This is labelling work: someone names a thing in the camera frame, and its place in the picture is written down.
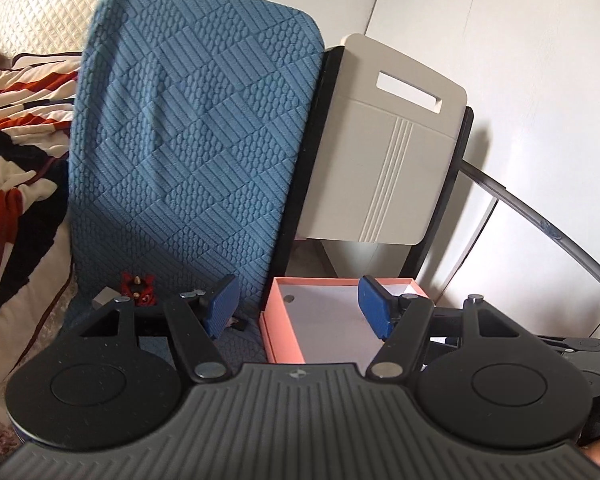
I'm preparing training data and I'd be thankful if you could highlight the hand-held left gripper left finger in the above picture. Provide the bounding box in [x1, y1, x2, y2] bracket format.
[77, 275, 242, 383]

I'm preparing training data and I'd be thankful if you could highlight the orange white navy patterned blanket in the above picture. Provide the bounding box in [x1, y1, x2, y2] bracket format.
[0, 51, 84, 321]

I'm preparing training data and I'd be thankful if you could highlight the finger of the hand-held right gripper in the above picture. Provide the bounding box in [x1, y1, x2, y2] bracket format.
[530, 334, 600, 357]

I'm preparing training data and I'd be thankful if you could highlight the beige plastic board with slot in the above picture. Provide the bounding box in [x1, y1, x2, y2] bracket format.
[297, 34, 469, 247]

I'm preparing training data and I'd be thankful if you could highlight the floral lace cloth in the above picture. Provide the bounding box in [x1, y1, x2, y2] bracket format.
[0, 265, 78, 466]

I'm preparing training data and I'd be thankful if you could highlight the blue textured cushion cover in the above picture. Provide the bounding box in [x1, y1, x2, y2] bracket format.
[62, 0, 326, 358]

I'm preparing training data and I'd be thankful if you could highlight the grey plastic chair back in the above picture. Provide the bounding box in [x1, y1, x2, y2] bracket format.
[269, 45, 476, 287]

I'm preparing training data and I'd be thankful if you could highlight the dark curved rail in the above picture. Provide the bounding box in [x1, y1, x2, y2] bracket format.
[457, 157, 600, 302]

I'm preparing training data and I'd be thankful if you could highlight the small grey white block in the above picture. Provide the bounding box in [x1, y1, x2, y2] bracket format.
[93, 287, 121, 314]

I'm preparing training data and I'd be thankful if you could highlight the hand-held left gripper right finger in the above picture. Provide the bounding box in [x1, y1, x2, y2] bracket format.
[358, 275, 523, 380]

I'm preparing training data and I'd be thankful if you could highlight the red dragon figurine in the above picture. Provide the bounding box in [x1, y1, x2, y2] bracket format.
[120, 272, 159, 307]

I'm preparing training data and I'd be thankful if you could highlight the pink box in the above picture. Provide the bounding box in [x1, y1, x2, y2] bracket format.
[258, 276, 432, 365]

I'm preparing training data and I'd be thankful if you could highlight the white quilted pillow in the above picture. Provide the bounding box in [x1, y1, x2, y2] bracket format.
[0, 0, 117, 57]

